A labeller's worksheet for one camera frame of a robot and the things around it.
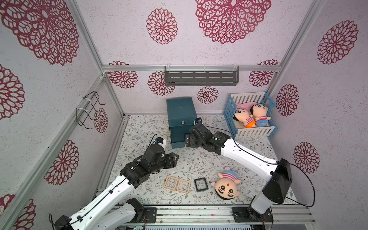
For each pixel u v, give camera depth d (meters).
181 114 0.93
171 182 0.85
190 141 0.71
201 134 0.58
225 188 0.75
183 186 0.83
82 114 0.73
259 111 1.02
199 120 0.69
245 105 1.13
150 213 0.75
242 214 0.73
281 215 0.76
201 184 0.85
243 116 1.02
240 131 1.00
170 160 0.63
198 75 0.92
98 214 0.40
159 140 0.66
